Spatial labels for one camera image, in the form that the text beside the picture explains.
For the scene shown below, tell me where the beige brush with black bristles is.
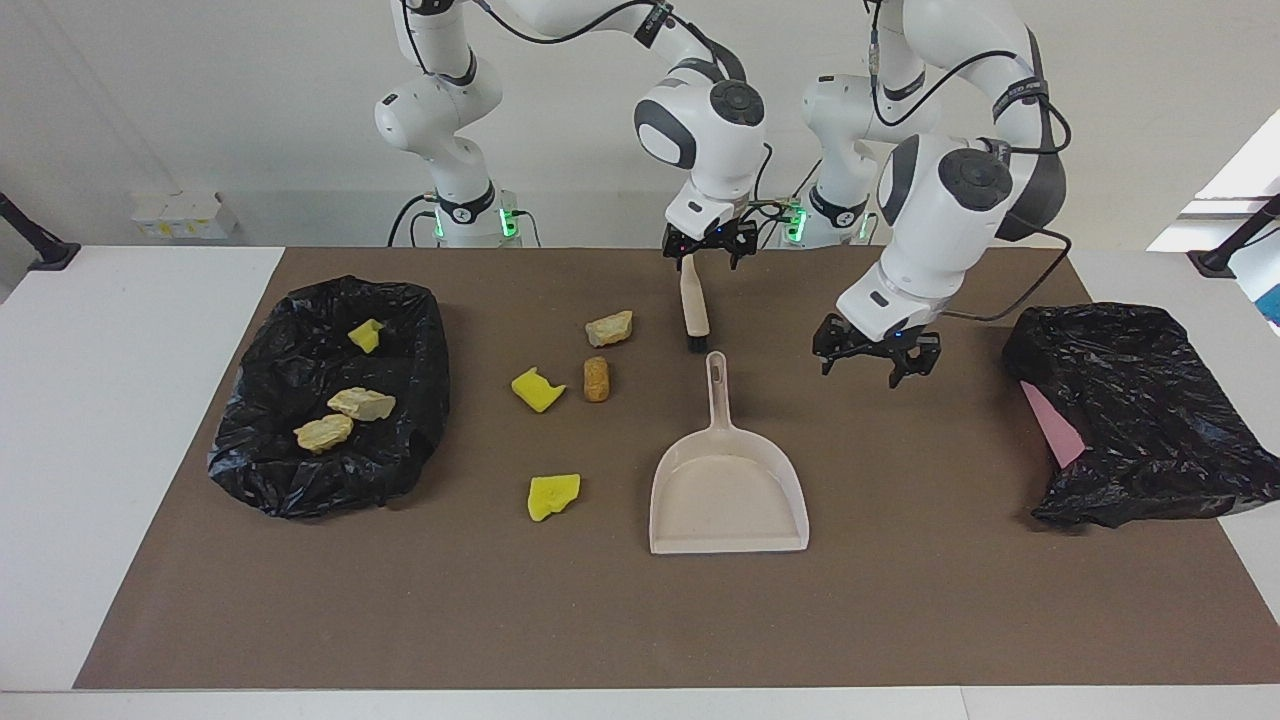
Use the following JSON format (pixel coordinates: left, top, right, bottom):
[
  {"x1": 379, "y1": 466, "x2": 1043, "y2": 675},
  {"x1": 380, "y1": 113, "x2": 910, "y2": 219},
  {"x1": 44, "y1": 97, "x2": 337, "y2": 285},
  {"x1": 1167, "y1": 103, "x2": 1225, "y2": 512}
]
[{"x1": 680, "y1": 262, "x2": 711, "y2": 355}]

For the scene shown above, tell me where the pale ridged bread chunk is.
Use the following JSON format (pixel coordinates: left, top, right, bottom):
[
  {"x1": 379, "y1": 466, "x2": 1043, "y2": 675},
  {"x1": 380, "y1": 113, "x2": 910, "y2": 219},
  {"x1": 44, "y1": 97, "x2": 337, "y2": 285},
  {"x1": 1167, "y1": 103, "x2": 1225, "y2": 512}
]
[{"x1": 585, "y1": 310, "x2": 635, "y2": 348}]

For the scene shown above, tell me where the beige plastic dustpan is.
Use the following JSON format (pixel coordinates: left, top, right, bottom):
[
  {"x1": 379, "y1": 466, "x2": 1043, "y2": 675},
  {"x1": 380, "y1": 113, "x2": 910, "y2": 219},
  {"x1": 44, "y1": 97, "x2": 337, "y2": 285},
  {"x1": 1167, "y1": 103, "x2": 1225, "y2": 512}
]
[{"x1": 648, "y1": 350, "x2": 811, "y2": 555}]

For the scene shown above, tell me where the pale yellow bread chunk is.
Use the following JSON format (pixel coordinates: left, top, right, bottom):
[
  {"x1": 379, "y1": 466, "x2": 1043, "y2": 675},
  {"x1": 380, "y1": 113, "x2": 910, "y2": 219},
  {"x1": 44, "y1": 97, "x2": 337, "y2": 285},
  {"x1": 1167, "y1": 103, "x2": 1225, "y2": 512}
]
[{"x1": 327, "y1": 387, "x2": 397, "y2": 422}]

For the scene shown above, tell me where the orange ridged bread chunk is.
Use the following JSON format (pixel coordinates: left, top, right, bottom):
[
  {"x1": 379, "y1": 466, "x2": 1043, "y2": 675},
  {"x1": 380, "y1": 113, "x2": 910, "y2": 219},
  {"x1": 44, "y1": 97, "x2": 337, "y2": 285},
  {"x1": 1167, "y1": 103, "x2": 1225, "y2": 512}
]
[{"x1": 293, "y1": 414, "x2": 355, "y2": 454}]

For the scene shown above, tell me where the pink bin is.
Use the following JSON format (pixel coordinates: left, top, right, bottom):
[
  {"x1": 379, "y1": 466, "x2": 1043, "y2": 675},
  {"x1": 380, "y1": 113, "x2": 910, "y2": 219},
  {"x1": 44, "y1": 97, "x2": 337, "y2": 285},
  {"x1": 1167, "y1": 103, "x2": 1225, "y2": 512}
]
[{"x1": 1020, "y1": 380, "x2": 1086, "y2": 468}]

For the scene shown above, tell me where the crumpled black trash bag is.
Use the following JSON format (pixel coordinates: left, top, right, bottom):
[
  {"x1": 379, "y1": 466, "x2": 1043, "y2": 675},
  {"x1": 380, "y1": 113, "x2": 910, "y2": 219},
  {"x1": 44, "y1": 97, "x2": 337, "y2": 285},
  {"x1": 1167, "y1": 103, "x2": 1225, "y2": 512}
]
[{"x1": 1003, "y1": 303, "x2": 1263, "y2": 529}]

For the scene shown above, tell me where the black trash bag lined bin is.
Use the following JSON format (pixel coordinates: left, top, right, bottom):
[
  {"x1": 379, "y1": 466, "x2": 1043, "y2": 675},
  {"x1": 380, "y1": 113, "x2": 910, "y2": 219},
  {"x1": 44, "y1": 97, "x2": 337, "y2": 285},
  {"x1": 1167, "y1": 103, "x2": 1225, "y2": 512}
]
[{"x1": 207, "y1": 276, "x2": 451, "y2": 519}]

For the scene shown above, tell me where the notched yellow sponge piece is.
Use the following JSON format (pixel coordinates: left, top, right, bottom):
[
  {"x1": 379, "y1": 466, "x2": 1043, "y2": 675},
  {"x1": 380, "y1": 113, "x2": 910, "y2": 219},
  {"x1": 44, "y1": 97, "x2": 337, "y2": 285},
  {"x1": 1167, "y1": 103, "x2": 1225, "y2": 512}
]
[{"x1": 511, "y1": 367, "x2": 567, "y2": 414}]

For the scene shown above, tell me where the black clamp stand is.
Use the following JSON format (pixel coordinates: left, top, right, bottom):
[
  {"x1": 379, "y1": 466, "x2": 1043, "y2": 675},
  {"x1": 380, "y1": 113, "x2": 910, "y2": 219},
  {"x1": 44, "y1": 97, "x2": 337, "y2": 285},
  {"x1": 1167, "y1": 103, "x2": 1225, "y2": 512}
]
[
  {"x1": 0, "y1": 192, "x2": 81, "y2": 273},
  {"x1": 1187, "y1": 195, "x2": 1280, "y2": 279}
]

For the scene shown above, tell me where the brown table mat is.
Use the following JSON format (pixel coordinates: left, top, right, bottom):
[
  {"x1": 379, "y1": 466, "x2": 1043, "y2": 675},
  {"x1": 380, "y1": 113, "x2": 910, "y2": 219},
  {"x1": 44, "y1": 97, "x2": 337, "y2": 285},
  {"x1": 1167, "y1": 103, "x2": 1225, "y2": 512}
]
[{"x1": 73, "y1": 247, "x2": 1280, "y2": 691}]

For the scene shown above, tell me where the teal object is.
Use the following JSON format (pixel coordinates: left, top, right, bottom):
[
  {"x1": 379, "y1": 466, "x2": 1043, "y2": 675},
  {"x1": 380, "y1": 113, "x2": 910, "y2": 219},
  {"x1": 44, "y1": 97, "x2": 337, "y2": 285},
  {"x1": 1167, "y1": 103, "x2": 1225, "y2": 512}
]
[{"x1": 1240, "y1": 250, "x2": 1280, "y2": 326}]

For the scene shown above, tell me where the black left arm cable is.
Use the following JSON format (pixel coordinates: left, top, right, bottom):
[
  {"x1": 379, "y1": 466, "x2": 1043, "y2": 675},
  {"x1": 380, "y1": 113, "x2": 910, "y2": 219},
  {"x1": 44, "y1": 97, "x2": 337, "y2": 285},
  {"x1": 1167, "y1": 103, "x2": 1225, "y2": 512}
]
[{"x1": 868, "y1": 0, "x2": 1073, "y2": 323}]

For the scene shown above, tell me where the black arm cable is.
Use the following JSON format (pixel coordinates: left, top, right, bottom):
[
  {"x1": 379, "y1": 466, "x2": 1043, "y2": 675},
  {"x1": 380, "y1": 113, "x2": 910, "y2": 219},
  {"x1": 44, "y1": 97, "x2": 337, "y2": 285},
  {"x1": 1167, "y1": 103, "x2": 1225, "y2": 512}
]
[
  {"x1": 465, "y1": 0, "x2": 801, "y2": 216},
  {"x1": 868, "y1": 0, "x2": 1073, "y2": 323}
]

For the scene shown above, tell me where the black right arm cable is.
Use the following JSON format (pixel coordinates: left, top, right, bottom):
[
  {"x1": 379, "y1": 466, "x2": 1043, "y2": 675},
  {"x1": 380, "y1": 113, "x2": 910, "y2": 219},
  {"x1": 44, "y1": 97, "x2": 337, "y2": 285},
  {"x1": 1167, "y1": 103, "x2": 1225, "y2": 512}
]
[{"x1": 465, "y1": 0, "x2": 801, "y2": 216}]

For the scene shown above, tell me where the black base power cable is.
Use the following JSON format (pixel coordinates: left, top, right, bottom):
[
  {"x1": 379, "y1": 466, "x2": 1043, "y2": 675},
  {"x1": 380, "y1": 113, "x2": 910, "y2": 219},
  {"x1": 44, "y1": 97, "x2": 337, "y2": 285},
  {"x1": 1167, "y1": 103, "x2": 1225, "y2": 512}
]
[{"x1": 388, "y1": 193, "x2": 441, "y2": 248}]

